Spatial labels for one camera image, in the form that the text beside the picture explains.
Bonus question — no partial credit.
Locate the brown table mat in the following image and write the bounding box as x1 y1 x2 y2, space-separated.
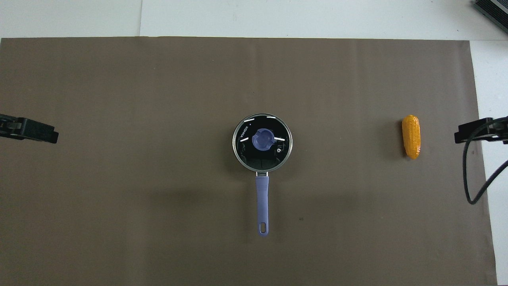
0 37 498 286

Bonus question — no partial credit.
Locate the glass lid blue knob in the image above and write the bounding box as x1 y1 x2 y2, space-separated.
233 114 292 172

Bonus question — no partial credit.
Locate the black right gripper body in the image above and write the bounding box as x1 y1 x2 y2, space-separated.
491 116 508 144

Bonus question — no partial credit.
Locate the black ribbed device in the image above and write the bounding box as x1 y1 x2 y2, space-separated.
473 0 508 28

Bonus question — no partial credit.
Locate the yellow toy corn cob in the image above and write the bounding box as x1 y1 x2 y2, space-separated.
402 115 421 160

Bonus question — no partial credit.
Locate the black right arm gripper cable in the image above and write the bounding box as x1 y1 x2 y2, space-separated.
464 118 508 205

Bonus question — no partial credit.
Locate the dark blue saucepan purple handle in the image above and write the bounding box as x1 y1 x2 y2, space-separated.
232 113 293 238

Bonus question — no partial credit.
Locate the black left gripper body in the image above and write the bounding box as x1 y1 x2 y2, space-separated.
0 114 20 139

